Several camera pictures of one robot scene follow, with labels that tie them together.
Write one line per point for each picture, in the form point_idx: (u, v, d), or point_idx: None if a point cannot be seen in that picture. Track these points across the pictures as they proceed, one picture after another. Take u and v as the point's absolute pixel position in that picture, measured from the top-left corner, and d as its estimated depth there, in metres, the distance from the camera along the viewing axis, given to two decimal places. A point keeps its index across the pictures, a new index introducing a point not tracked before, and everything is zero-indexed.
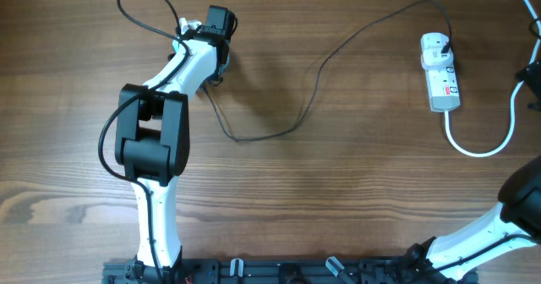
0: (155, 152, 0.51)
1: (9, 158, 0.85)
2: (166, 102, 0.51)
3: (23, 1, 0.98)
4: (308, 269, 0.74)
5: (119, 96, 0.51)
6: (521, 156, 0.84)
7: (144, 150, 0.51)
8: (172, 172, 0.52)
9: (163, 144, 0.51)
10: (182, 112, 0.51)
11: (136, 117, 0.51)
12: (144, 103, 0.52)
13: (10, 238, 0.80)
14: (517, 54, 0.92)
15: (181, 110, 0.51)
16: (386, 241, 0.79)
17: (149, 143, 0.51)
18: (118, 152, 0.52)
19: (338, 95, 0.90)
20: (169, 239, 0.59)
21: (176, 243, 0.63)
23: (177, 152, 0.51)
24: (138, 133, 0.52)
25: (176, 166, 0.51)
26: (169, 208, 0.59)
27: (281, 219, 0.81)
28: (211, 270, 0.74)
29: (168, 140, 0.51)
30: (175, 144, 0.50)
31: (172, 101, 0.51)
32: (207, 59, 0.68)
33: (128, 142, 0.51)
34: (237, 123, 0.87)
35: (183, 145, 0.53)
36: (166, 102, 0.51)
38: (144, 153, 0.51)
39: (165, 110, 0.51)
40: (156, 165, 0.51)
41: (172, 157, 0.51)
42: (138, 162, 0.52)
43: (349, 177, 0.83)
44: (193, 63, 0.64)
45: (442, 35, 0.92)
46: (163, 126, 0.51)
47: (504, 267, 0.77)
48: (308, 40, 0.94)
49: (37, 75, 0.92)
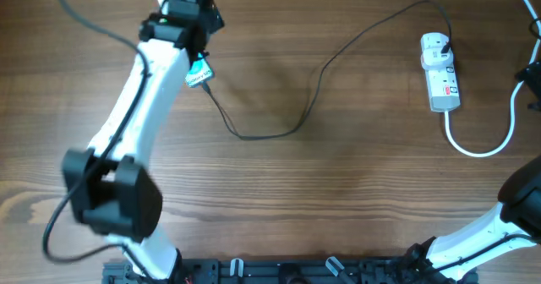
0: (118, 225, 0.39)
1: (9, 158, 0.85)
2: (116, 176, 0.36)
3: (23, 1, 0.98)
4: (308, 269, 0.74)
5: (61, 166, 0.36)
6: (521, 156, 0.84)
7: (101, 224, 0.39)
8: (139, 237, 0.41)
9: (122, 219, 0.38)
10: (139, 187, 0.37)
11: (86, 191, 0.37)
12: (96, 169, 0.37)
13: (9, 238, 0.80)
14: (517, 54, 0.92)
15: (137, 186, 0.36)
16: (386, 241, 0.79)
17: (101, 216, 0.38)
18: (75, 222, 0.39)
19: (338, 95, 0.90)
20: (161, 257, 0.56)
21: (169, 253, 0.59)
23: (143, 224, 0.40)
24: (92, 202, 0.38)
25: (144, 232, 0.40)
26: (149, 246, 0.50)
27: (281, 219, 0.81)
28: (211, 270, 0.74)
29: (131, 213, 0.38)
30: (138, 215, 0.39)
31: (124, 170, 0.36)
32: (169, 79, 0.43)
33: (84, 214, 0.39)
34: (237, 123, 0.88)
35: (150, 204, 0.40)
36: (116, 175, 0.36)
38: (106, 225, 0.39)
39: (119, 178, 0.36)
40: (119, 234, 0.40)
41: (138, 230, 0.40)
42: (100, 231, 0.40)
43: (349, 177, 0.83)
44: (151, 89, 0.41)
45: (441, 35, 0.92)
46: (121, 198, 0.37)
47: (504, 266, 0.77)
48: (308, 40, 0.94)
49: (37, 75, 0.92)
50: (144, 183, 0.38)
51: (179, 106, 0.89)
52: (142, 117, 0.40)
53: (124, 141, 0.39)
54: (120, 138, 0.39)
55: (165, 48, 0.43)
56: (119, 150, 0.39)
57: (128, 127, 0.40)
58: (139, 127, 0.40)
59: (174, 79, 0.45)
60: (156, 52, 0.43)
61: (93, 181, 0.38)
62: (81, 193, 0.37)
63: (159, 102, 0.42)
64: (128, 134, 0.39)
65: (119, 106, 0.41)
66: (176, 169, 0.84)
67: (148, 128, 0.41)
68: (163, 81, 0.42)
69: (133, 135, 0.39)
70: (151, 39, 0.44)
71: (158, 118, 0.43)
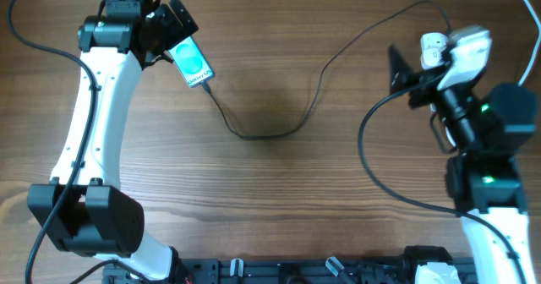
0: (101, 243, 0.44)
1: (8, 158, 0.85)
2: (87, 203, 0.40)
3: (23, 2, 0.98)
4: (308, 270, 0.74)
5: (30, 202, 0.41)
6: (521, 156, 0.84)
7: (85, 245, 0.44)
8: (124, 251, 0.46)
9: (103, 239, 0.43)
10: (112, 209, 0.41)
11: (58, 220, 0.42)
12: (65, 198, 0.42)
13: (9, 237, 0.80)
14: (517, 54, 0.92)
15: (111, 208, 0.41)
16: (387, 241, 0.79)
17: (84, 241, 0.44)
18: (62, 248, 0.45)
19: (338, 95, 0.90)
20: (156, 260, 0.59)
21: (164, 254, 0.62)
23: (124, 240, 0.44)
24: (70, 228, 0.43)
25: (126, 246, 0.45)
26: (139, 255, 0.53)
27: (281, 219, 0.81)
28: (211, 270, 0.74)
29: (106, 233, 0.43)
30: (116, 235, 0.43)
31: (93, 198, 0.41)
32: (121, 86, 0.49)
33: (65, 241, 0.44)
34: (237, 123, 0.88)
35: (127, 219, 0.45)
36: (87, 202, 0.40)
38: (90, 246, 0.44)
39: (87, 205, 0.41)
40: (104, 252, 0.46)
41: (121, 245, 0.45)
42: (86, 251, 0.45)
43: (348, 177, 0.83)
44: (103, 104, 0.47)
45: (441, 35, 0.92)
46: (95, 221, 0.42)
47: None
48: (308, 40, 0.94)
49: (36, 75, 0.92)
50: (117, 204, 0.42)
51: (179, 106, 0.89)
52: (99, 137, 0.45)
53: (87, 166, 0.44)
54: (83, 162, 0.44)
55: (109, 56, 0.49)
56: (84, 177, 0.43)
57: (89, 149, 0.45)
58: (100, 147, 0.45)
59: (127, 85, 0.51)
60: (102, 62, 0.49)
61: (65, 210, 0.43)
62: (58, 222, 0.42)
63: (115, 111, 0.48)
64: (90, 155, 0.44)
65: (74, 128, 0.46)
66: (176, 169, 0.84)
67: (109, 142, 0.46)
68: (112, 90, 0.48)
69: (95, 156, 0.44)
70: (93, 46, 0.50)
71: (117, 127, 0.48)
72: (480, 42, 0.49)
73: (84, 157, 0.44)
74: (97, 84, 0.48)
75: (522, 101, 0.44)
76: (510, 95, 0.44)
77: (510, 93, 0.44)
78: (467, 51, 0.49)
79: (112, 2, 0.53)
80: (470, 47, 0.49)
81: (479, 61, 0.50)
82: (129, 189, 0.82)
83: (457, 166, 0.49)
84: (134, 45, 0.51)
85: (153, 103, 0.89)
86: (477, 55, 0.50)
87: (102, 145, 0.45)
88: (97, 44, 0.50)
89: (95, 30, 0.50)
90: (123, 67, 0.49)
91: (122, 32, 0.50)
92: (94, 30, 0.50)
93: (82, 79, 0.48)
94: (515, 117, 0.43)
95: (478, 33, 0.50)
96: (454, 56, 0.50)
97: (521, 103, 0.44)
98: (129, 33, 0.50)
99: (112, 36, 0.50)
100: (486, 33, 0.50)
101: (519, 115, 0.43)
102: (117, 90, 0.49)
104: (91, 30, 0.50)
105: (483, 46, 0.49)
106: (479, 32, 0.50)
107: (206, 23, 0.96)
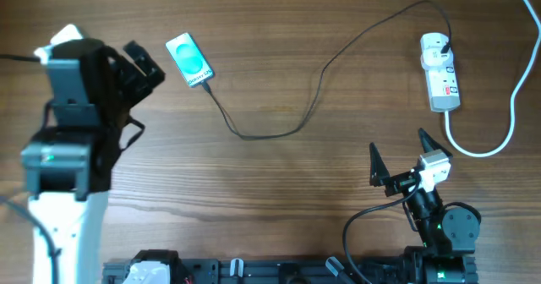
0: None
1: (9, 159, 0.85)
2: None
3: (19, 2, 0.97)
4: (308, 270, 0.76)
5: None
6: (521, 156, 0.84)
7: None
8: None
9: None
10: None
11: None
12: None
13: (9, 238, 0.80)
14: (516, 55, 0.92)
15: None
16: (387, 241, 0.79)
17: None
18: None
19: (338, 94, 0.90)
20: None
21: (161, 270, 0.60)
23: None
24: None
25: None
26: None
27: (281, 219, 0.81)
28: (211, 270, 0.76)
29: None
30: None
31: None
32: (86, 236, 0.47)
33: None
34: (237, 123, 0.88)
35: None
36: None
38: None
39: None
40: None
41: None
42: None
43: (348, 177, 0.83)
44: (68, 253, 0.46)
45: (441, 35, 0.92)
46: None
47: (504, 267, 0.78)
48: (308, 40, 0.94)
49: (36, 75, 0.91)
50: None
51: (179, 106, 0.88)
52: (70, 275, 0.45)
53: None
54: None
55: (67, 206, 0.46)
56: (66, 272, 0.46)
57: None
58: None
59: (94, 220, 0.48)
60: (58, 217, 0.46)
61: None
62: None
63: (84, 255, 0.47)
64: None
65: (40, 273, 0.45)
66: (176, 169, 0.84)
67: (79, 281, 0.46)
68: (75, 249, 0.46)
69: None
70: (42, 182, 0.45)
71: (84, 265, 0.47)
72: (444, 166, 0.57)
73: (58, 244, 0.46)
74: (56, 247, 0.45)
75: (467, 226, 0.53)
76: (457, 218, 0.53)
77: (457, 217, 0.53)
78: (431, 176, 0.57)
79: (60, 106, 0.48)
80: (434, 171, 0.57)
81: (441, 177, 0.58)
82: (129, 189, 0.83)
83: (418, 260, 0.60)
84: (94, 172, 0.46)
85: (152, 103, 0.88)
86: (439, 175, 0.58)
87: (79, 232, 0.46)
88: (46, 177, 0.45)
89: (43, 160, 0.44)
90: (84, 219, 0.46)
91: (76, 163, 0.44)
92: (42, 160, 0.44)
93: (40, 238, 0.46)
94: (459, 238, 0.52)
95: (439, 158, 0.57)
96: (421, 177, 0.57)
97: (465, 226, 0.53)
98: (87, 163, 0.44)
99: (64, 166, 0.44)
100: (447, 158, 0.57)
101: (461, 236, 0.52)
102: (81, 247, 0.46)
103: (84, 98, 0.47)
104: (38, 157, 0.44)
105: (445, 169, 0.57)
106: (440, 155, 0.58)
107: (206, 23, 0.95)
